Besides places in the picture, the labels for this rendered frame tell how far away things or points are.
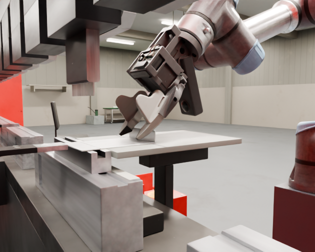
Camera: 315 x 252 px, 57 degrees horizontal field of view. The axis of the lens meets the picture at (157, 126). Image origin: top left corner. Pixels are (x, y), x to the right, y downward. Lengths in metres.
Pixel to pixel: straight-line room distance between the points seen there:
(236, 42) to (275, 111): 11.28
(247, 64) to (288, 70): 11.07
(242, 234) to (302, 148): 0.84
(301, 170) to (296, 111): 10.45
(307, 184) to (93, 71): 0.82
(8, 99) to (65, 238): 2.22
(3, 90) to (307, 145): 2.21
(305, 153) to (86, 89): 0.79
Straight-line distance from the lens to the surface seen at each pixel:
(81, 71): 0.46
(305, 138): 1.07
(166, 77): 0.51
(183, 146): 0.48
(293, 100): 11.56
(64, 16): 0.44
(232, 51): 0.64
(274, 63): 12.02
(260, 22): 0.87
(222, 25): 0.62
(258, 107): 12.25
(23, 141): 0.90
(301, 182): 1.08
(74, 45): 0.49
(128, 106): 0.54
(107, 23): 0.41
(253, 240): 0.24
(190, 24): 0.57
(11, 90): 2.63
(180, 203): 0.92
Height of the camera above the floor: 1.08
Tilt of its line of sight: 5 degrees down
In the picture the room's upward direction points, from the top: straight up
